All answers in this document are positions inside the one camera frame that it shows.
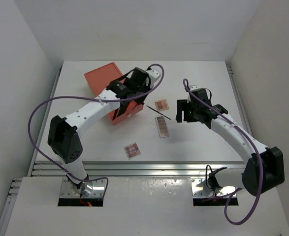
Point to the orange drawer cabinet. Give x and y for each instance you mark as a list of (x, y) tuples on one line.
[(98, 79)]

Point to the aluminium rail frame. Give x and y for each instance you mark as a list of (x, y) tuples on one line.
[(154, 169)]

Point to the long brown eyeshadow palette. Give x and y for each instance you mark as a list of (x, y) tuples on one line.
[(162, 127)]

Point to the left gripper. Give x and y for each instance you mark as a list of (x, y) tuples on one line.
[(146, 85)]

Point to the thin black liner brush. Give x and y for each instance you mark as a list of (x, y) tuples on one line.
[(158, 112)]

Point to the round-pan eyeshadow palette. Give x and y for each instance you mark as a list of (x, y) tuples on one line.
[(132, 150)]

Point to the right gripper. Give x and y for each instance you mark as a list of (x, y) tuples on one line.
[(182, 105)]

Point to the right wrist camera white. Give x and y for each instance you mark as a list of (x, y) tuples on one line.
[(192, 88)]

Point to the small square brown eyeshadow palette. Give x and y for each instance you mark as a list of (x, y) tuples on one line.
[(162, 105)]

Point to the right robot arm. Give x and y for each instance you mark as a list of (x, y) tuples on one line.
[(264, 165)]

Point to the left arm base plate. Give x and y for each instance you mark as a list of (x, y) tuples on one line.
[(92, 190)]

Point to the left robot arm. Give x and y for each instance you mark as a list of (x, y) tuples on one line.
[(65, 133)]

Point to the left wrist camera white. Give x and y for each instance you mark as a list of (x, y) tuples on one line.
[(153, 76)]

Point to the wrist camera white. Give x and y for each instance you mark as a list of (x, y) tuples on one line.
[(192, 88), (153, 76)]

